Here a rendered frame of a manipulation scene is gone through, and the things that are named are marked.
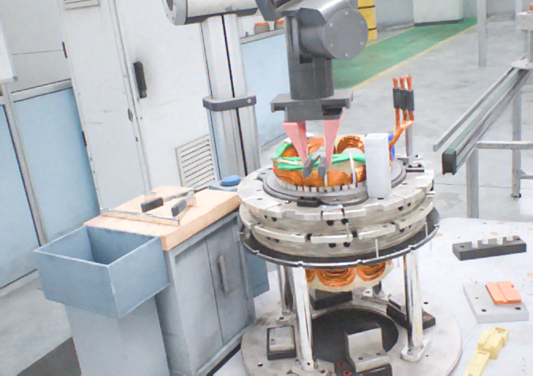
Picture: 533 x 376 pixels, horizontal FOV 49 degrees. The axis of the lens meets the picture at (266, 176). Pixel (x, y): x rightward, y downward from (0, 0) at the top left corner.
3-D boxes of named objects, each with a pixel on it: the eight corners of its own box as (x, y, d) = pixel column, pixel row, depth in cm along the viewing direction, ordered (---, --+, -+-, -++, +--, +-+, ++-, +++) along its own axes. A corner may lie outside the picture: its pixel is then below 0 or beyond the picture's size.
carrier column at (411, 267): (421, 355, 96) (415, 239, 90) (406, 352, 97) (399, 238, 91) (424, 347, 98) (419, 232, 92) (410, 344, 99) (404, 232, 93)
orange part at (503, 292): (523, 303, 108) (523, 298, 108) (495, 305, 109) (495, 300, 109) (511, 285, 115) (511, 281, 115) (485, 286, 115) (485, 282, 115)
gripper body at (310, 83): (350, 113, 73) (347, 52, 71) (270, 117, 75) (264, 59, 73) (354, 102, 79) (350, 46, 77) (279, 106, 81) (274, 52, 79)
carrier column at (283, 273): (292, 320, 111) (279, 218, 105) (280, 318, 113) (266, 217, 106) (297, 313, 113) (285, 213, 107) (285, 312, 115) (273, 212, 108)
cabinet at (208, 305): (196, 393, 98) (169, 250, 90) (117, 366, 108) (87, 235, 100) (259, 331, 113) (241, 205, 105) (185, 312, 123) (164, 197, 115)
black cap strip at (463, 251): (527, 252, 130) (527, 243, 129) (459, 261, 130) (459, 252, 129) (516, 243, 135) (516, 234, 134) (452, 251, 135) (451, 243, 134)
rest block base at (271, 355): (294, 331, 108) (293, 324, 107) (297, 358, 100) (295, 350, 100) (267, 335, 108) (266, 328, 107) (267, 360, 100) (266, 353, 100)
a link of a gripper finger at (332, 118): (343, 175, 75) (339, 103, 73) (289, 177, 77) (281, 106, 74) (347, 160, 82) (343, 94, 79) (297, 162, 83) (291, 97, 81)
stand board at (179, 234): (168, 251, 90) (165, 236, 89) (85, 236, 100) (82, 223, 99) (242, 205, 105) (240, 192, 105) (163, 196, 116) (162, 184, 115)
